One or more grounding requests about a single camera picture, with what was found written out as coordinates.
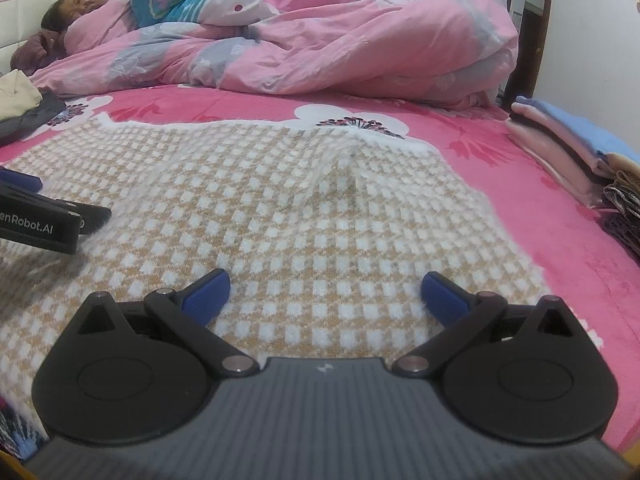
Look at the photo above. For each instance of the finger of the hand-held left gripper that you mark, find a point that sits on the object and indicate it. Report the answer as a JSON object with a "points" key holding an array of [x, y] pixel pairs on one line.
{"points": [[20, 180], [95, 219]]}

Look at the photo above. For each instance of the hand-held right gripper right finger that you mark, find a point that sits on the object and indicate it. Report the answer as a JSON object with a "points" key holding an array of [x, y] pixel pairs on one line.
{"points": [[442, 301]]}

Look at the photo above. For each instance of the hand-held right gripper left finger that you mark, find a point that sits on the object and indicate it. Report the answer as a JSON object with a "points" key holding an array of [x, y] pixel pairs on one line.
{"points": [[207, 299]]}

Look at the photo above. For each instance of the beige white checked coat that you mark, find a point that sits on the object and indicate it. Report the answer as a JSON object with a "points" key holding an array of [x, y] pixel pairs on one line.
{"points": [[250, 185]]}

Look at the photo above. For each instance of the stack of folded clothes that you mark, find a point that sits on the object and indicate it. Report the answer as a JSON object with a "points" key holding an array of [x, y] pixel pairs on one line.
{"points": [[555, 160]]}

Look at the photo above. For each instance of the dark grey garment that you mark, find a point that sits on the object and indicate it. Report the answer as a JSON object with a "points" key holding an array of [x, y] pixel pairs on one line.
{"points": [[35, 117]]}

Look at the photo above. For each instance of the pink flower bed blanket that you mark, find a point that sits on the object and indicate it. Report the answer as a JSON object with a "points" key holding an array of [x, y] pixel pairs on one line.
{"points": [[550, 260]]}

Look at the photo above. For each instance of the dark patterned folded cloth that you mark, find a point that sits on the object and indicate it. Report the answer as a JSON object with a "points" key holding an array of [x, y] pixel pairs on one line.
{"points": [[622, 215]]}

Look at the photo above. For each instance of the blue folded cloth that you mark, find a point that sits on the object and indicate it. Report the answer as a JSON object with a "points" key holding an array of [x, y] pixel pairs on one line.
{"points": [[575, 125]]}

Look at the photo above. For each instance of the tan folded cloth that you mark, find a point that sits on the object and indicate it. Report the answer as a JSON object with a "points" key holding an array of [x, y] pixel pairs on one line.
{"points": [[625, 165]]}

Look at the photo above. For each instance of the pink floral duvet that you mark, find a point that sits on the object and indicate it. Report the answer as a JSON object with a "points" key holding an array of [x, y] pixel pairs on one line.
{"points": [[350, 45]]}

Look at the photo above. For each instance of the brown wooden door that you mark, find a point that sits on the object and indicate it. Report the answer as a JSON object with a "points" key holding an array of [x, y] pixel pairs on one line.
{"points": [[540, 10]]}

